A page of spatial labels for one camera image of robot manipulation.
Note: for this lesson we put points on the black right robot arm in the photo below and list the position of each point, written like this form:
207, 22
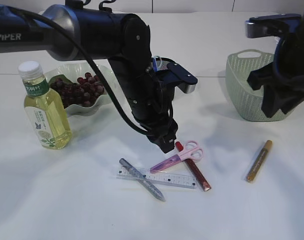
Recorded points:
282, 79

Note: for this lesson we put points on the black mesh pen holder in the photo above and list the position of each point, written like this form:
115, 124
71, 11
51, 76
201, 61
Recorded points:
164, 90

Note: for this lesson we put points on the green woven plastic basket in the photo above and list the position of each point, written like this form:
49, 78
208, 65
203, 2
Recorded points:
246, 101

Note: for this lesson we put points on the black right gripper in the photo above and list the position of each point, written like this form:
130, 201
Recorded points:
283, 78

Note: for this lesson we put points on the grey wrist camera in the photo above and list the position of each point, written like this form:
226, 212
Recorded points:
181, 78
272, 25

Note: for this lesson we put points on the green tea bottle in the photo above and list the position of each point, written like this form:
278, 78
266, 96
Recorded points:
44, 107

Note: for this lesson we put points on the pink scissors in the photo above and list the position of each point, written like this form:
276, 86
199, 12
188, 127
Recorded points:
171, 161

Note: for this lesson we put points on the blue scissors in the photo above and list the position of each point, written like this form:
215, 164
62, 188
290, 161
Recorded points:
156, 63

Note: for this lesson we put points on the red glitter pen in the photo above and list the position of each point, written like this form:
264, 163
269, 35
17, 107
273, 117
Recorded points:
199, 175

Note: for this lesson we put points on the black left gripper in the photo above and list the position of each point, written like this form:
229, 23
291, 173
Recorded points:
162, 125

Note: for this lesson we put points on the purple grape bunch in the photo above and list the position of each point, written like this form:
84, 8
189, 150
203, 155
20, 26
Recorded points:
84, 92

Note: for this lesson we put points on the gold glitter pen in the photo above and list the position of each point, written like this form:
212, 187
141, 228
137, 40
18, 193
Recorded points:
260, 159

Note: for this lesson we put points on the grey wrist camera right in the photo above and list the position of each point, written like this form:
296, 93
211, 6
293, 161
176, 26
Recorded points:
272, 25

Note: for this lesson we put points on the grey glitter pen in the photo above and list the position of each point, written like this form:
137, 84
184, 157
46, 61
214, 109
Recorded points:
142, 180

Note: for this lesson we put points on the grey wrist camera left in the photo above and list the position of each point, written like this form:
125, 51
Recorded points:
181, 78

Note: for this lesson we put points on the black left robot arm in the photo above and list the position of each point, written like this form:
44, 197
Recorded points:
70, 32

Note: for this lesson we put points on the clear plastic ruler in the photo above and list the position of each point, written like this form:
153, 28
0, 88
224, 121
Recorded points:
160, 177

